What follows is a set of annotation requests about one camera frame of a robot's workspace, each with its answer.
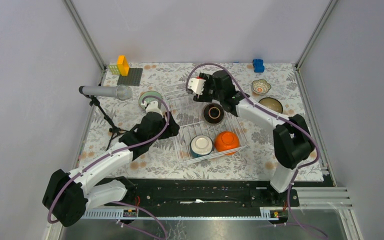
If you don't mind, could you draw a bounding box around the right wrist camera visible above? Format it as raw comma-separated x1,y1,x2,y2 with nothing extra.
186,77,204,94

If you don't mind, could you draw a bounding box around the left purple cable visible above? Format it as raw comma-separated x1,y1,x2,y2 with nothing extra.
47,96,171,240

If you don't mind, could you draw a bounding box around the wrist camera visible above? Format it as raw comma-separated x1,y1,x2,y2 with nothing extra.
141,100,163,116
186,77,204,94

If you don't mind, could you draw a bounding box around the blue building block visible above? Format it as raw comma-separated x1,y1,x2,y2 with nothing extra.
252,58,265,73

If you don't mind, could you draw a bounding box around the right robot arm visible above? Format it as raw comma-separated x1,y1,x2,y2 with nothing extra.
185,70,315,206

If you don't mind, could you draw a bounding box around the small white floral bowl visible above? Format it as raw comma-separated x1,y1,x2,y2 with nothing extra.
251,79,272,95

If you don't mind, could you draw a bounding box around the purple cable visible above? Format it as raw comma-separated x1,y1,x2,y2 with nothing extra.
47,96,171,240
185,62,329,240

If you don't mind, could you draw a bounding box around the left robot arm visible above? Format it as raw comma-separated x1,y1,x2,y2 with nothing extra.
42,111,180,227

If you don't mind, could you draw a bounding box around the teal and white bowl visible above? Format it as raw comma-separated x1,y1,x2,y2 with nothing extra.
189,135,215,158

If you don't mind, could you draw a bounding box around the light green building block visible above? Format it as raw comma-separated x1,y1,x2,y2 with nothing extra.
108,64,121,75

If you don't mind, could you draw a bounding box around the black bowl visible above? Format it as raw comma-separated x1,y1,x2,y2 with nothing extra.
201,103,225,125

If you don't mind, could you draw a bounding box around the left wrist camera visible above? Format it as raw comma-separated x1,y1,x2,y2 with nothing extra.
141,100,163,116

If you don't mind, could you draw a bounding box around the grey building baseplate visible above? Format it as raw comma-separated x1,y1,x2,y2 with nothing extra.
117,68,143,87

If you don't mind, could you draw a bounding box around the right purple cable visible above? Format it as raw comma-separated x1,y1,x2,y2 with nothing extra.
185,62,329,240

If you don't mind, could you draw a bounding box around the yellow building block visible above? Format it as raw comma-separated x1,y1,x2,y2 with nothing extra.
116,55,130,77

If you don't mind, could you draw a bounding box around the silver microphone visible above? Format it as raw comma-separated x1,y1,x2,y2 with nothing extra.
78,85,133,101

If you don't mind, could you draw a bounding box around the white wire dish rack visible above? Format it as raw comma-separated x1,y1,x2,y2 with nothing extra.
162,83,248,165

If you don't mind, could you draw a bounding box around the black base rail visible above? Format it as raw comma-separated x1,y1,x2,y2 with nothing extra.
119,177,300,218

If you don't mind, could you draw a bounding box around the mint green bowl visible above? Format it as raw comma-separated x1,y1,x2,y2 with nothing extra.
138,90,163,110

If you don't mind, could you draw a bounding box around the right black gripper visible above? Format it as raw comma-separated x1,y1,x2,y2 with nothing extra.
193,72,224,104

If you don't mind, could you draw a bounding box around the blue glazed bowl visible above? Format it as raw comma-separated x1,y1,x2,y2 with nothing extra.
258,97,284,114

